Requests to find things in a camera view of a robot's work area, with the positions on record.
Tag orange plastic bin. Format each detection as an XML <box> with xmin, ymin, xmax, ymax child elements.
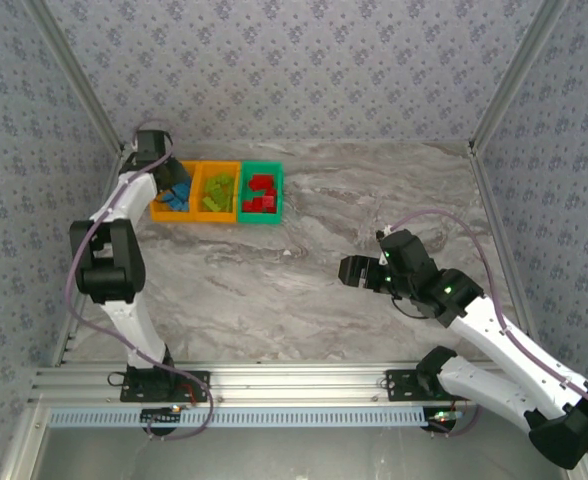
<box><xmin>148</xmin><ymin>159</ymin><xmax>201</xmax><ymax>224</ymax></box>
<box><xmin>189</xmin><ymin>160</ymin><xmax>240</xmax><ymax>225</ymax></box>

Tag green plastic bin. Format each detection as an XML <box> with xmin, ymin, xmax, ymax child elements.
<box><xmin>235</xmin><ymin>160</ymin><xmax>284</xmax><ymax>225</ymax></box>

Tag black adapter board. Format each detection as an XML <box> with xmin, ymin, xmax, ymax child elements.
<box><xmin>140</xmin><ymin>407</ymin><xmax>183</xmax><ymax>425</ymax></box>
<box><xmin>426</xmin><ymin>408</ymin><xmax>468</xmax><ymax>432</ymax></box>

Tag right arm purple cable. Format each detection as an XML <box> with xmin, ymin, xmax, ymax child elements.
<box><xmin>376</xmin><ymin>209</ymin><xmax>588</xmax><ymax>459</ymax></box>

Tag aluminium side rail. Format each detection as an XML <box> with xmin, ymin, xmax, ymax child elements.
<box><xmin>51</xmin><ymin>147</ymin><xmax>126</xmax><ymax>369</ymax></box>
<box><xmin>468</xmin><ymin>149</ymin><xmax>549</xmax><ymax>365</ymax></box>

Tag aluminium frame post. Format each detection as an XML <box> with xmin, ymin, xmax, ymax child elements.
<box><xmin>467</xmin><ymin>0</ymin><xmax>573</xmax><ymax>157</ymax></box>
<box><xmin>22</xmin><ymin>0</ymin><xmax>126</xmax><ymax>154</ymax></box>

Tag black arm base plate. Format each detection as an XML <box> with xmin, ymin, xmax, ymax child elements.
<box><xmin>120</xmin><ymin>370</ymin><xmax>211</xmax><ymax>403</ymax></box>
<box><xmin>385</xmin><ymin>369</ymin><xmax>477</xmax><ymax>402</ymax></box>

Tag aluminium front frame beam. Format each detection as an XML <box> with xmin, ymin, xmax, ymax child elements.
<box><xmin>27</xmin><ymin>363</ymin><xmax>574</xmax><ymax>405</ymax></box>

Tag slotted grey cable duct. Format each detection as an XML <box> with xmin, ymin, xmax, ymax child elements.
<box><xmin>47</xmin><ymin>406</ymin><xmax>431</xmax><ymax>429</ymax></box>

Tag aluminium lower frame rail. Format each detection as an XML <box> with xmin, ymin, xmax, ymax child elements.
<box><xmin>0</xmin><ymin>404</ymin><xmax>50</xmax><ymax>480</ymax></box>

